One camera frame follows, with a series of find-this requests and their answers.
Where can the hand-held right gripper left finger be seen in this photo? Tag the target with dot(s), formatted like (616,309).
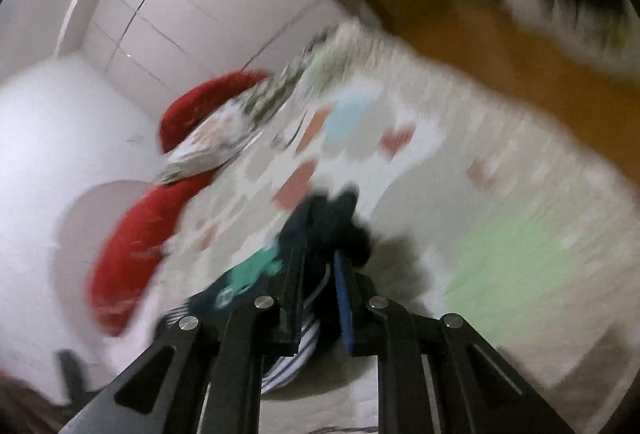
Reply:
(294,299)

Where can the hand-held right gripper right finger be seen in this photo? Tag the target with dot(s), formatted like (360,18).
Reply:
(343,304)

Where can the dark navy pants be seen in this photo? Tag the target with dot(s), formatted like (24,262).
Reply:
(325,234)

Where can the teal green garment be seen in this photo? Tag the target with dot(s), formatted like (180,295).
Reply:
(250,271)

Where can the printed patchwork bed sheet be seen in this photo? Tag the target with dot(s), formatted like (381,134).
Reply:
(450,194)

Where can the red pillow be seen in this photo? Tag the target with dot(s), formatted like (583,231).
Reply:
(207,102)
(135,254)

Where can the patterned folded blanket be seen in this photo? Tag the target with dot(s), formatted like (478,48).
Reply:
(220,139)

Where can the white wardrobe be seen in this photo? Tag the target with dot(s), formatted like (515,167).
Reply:
(195,9)

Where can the wooden headboard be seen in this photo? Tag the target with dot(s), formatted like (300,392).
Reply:
(480,14)

